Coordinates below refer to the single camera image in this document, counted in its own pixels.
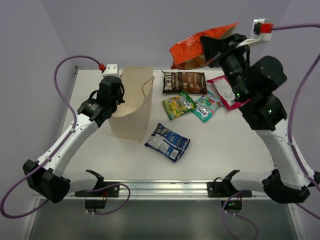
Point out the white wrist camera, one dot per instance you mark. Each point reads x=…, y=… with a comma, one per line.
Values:
x=109, y=70
x=261, y=33

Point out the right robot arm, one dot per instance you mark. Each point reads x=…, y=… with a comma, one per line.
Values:
x=253, y=86

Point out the beige paper bag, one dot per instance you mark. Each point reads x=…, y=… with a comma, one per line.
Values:
x=131, y=119

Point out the aluminium mounting rail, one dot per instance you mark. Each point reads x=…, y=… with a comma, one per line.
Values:
x=164, y=189

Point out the left black base bracket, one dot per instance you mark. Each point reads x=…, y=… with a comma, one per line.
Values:
x=98, y=199

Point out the right black base bracket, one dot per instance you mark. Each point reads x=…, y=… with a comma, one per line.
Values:
x=225, y=197

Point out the red snack bag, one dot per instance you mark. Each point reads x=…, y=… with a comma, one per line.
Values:
x=188, y=54

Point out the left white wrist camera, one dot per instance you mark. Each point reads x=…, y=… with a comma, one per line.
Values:
x=109, y=70

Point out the blue snack bag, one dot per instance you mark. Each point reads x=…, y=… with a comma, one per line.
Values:
x=168, y=143

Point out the black base bracket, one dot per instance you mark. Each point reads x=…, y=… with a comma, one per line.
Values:
x=98, y=199
x=225, y=197

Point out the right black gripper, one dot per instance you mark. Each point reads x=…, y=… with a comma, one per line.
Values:
x=218, y=50

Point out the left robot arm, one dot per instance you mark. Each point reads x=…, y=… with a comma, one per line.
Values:
x=46, y=174

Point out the pink snack bag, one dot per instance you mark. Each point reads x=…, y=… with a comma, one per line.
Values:
x=228, y=98

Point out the teal snack bag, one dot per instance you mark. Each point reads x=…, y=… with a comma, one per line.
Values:
x=206, y=106

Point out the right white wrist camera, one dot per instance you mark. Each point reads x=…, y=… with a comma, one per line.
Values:
x=261, y=33

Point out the green yellow candy bag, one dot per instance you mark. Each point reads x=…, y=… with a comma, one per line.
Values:
x=179, y=105

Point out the brown chips bag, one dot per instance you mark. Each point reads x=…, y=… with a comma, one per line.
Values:
x=188, y=81

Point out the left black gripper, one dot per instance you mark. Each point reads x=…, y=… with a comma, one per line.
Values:
x=116, y=100

